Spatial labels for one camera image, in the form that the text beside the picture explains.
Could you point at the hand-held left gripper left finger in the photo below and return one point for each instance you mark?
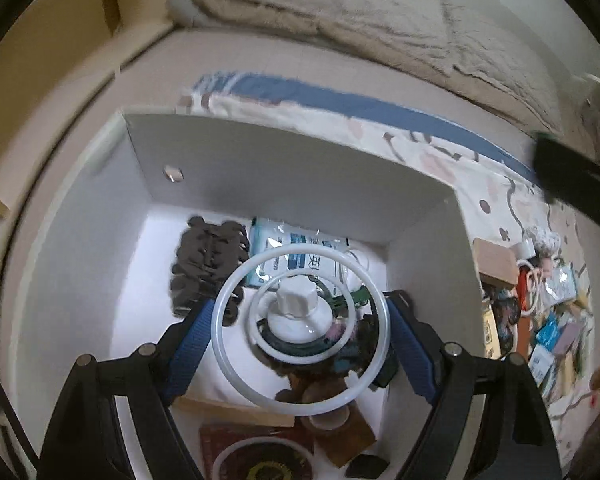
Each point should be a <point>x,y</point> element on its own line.
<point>187,355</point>

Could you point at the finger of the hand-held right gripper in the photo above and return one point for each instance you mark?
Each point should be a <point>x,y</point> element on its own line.
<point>575,180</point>

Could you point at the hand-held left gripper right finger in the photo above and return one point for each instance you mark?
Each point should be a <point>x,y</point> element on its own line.
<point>415,355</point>

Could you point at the dark brown crocheted mat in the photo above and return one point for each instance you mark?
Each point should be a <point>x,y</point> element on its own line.
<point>205,255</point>

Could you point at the white suction cup knob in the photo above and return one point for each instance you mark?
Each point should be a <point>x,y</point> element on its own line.
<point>297,310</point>

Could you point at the blue white medicine pouch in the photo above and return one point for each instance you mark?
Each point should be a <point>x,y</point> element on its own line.
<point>280,242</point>

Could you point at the white shoe box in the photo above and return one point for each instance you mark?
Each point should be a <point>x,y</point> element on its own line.
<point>280,170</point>

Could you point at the white scrunchie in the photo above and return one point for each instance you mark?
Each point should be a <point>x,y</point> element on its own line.
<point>542,242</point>

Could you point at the red round tin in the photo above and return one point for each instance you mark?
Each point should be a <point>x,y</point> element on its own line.
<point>230,445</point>

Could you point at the small blue white packet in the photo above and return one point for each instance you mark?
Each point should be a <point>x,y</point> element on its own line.
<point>560,285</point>

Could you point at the brown wooden box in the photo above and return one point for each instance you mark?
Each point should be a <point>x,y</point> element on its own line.
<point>495,260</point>

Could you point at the wooden bedside shelf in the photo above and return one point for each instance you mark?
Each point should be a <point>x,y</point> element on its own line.
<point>55,20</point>

